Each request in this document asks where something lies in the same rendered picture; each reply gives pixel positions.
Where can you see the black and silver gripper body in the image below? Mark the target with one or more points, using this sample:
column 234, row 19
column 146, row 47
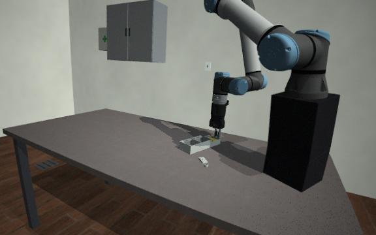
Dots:
column 218, row 110

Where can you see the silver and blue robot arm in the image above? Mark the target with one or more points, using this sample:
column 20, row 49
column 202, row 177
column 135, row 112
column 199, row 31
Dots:
column 277, row 48

